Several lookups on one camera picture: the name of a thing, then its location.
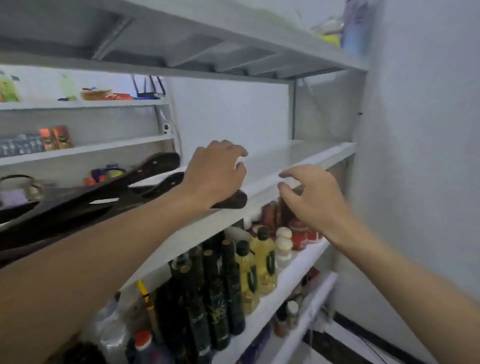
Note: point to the person's left hand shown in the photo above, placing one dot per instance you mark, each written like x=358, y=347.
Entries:
x=210, y=176

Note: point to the person's right hand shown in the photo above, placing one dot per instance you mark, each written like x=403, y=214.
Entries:
x=322, y=202

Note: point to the person's right thumb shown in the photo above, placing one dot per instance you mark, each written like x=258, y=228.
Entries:
x=288, y=195

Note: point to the person's left thumb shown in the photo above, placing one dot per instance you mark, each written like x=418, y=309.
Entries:
x=240, y=174

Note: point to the person's left forearm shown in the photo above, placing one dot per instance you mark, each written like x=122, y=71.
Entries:
x=93, y=262

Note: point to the person's right forearm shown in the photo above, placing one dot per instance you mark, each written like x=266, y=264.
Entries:
x=405, y=292

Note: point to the brown jar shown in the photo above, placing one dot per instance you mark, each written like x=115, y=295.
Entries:
x=269, y=217

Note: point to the white capped small bottle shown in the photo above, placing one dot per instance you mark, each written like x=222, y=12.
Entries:
x=284, y=232
x=284, y=249

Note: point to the white shelving unit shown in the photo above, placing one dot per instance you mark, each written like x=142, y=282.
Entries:
x=300, y=153

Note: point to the yellow oil bottle black cap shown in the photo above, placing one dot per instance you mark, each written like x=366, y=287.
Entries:
x=264, y=262
x=247, y=277

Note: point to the black router with antennas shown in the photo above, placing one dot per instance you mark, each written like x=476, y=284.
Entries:
x=148, y=94

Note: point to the brown bottle white cap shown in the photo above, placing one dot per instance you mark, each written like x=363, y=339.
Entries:
x=287, y=318

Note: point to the row of dark glass bottles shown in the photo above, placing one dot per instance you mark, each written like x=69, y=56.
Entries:
x=215, y=300

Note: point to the purple yellow item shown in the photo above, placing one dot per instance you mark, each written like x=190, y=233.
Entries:
x=107, y=173

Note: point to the red flat packet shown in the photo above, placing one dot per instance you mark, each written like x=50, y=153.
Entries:
x=120, y=96

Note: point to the orange small item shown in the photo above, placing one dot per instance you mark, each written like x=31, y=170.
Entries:
x=90, y=181

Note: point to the orange basket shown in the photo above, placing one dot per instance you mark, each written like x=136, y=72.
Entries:
x=95, y=94

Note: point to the blue packet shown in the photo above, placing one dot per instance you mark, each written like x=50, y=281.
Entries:
x=354, y=26

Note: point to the red brown box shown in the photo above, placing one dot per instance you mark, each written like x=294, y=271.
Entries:
x=63, y=137
x=48, y=138

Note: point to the pale green bottle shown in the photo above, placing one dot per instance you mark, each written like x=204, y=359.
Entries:
x=68, y=88

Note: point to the blue bottle red white cap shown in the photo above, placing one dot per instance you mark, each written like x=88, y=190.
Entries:
x=144, y=348

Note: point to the clear plastic bottle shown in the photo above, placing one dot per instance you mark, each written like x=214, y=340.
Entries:
x=107, y=330

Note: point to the row of grey packets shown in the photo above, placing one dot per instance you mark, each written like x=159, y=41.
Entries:
x=20, y=146

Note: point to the white security camera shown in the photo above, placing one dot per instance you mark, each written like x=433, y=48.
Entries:
x=167, y=128

